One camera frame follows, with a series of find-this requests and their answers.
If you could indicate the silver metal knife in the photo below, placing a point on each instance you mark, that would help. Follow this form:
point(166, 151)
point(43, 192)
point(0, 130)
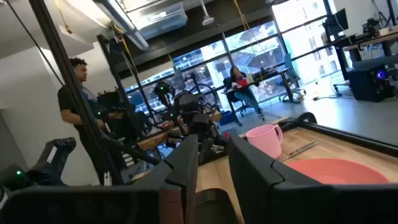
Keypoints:
point(300, 150)

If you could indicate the background robot with green lights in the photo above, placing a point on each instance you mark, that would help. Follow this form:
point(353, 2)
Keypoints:
point(164, 91)

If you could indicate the grey office chair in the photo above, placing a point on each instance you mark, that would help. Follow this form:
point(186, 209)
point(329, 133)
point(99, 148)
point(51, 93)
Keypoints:
point(290, 73)

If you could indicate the black computer monitor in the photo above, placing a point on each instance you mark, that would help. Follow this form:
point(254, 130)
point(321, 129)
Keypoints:
point(337, 21)

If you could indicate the clear ceiling box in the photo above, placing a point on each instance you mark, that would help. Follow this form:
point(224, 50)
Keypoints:
point(161, 18)

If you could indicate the standing person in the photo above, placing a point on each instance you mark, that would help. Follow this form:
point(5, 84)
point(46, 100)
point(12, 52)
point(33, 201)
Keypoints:
point(70, 102)

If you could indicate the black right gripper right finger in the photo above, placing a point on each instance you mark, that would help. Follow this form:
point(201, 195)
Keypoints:
point(295, 205)

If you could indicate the white ceiling lamp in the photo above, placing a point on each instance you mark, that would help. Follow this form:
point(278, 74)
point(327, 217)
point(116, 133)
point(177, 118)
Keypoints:
point(207, 20)

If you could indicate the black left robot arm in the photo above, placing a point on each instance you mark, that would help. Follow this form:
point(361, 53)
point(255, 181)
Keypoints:
point(192, 115)

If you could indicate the blue storage bin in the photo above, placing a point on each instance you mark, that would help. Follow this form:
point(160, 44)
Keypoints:
point(227, 118)

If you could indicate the pink round plate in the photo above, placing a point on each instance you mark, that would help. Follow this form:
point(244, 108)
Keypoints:
point(335, 171)

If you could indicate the black aluminium table frame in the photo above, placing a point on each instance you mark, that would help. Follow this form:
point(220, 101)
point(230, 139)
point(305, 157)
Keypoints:
point(342, 135)

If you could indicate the pink plastic mug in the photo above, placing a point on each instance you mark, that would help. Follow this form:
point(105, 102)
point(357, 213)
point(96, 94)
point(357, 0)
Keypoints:
point(264, 141)

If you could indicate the wooden desk with black legs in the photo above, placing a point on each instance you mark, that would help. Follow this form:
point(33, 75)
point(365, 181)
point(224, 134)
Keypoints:
point(373, 40)

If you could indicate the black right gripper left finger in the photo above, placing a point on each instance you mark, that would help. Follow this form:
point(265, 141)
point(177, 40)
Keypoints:
point(93, 205)

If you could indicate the black rig post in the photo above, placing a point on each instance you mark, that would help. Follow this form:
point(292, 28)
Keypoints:
point(65, 71)

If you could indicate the black computer tower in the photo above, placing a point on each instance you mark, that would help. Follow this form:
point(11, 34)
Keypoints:
point(367, 84)

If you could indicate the silver ceiling duct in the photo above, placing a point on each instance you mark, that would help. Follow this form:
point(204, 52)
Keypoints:
point(130, 28)

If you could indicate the black device with green light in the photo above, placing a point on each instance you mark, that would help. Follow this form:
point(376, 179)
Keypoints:
point(53, 158)

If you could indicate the seated person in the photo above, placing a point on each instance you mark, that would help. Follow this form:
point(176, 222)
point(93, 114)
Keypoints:
point(245, 93)

